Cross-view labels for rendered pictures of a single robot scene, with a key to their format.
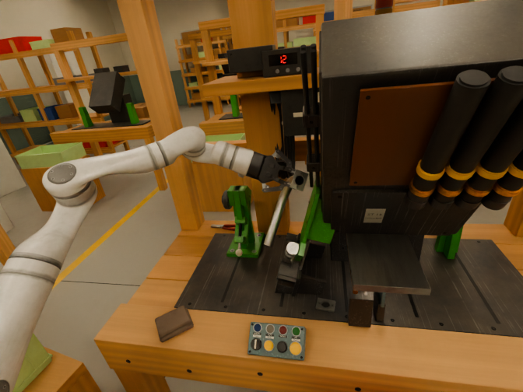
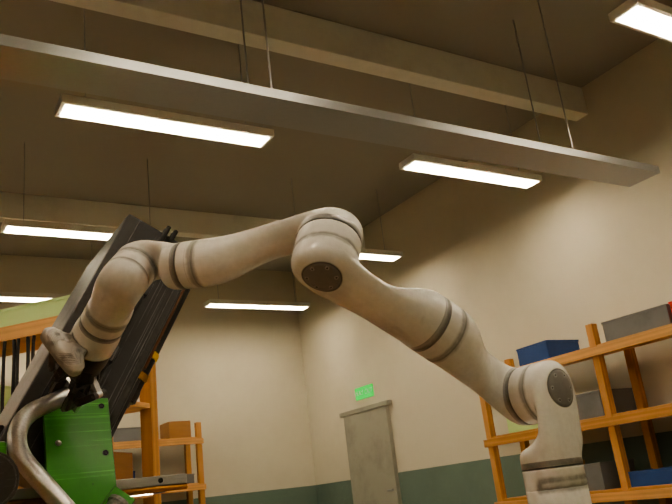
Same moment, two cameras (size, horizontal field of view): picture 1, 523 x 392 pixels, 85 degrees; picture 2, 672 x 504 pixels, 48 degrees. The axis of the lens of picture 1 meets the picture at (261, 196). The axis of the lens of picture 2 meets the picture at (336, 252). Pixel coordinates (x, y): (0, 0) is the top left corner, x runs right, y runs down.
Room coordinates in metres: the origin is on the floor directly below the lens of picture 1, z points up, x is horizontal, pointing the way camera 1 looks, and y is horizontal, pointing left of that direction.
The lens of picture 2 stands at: (1.36, 1.14, 1.05)
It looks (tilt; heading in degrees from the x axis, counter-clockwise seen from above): 18 degrees up; 223
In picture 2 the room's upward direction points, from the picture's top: 7 degrees counter-clockwise
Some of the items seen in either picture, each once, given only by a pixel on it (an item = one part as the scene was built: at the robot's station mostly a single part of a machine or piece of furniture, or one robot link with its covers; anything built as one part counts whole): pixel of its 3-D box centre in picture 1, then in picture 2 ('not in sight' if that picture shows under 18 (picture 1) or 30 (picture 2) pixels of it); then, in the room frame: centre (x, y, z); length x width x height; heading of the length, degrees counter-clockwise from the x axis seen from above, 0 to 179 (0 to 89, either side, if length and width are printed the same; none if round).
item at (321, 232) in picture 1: (320, 215); (75, 457); (0.71, -0.17, 1.17); 0.13 x 0.12 x 0.20; 76
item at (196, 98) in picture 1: (225, 69); not in sight; (10.69, 0.73, 1.11); 3.01 x 0.54 x 2.23; 77
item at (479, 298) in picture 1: (342, 273); not in sight; (0.75, -0.25, 0.89); 1.10 x 0.42 x 0.02; 76
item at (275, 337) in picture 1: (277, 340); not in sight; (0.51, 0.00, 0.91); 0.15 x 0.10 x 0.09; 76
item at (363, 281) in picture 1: (376, 239); (77, 493); (0.64, -0.31, 1.11); 0.39 x 0.16 x 0.03; 166
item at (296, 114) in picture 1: (309, 109); not in sight; (0.98, -0.20, 1.42); 0.17 x 0.12 x 0.15; 76
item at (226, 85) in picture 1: (342, 74); not in sight; (1.01, -0.32, 1.52); 0.90 x 0.25 x 0.04; 76
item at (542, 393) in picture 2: not in sight; (543, 418); (0.29, 0.53, 1.13); 0.09 x 0.09 x 0.17; 81
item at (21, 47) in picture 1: (47, 103); not in sight; (5.90, 3.87, 1.13); 2.48 x 0.54 x 2.27; 77
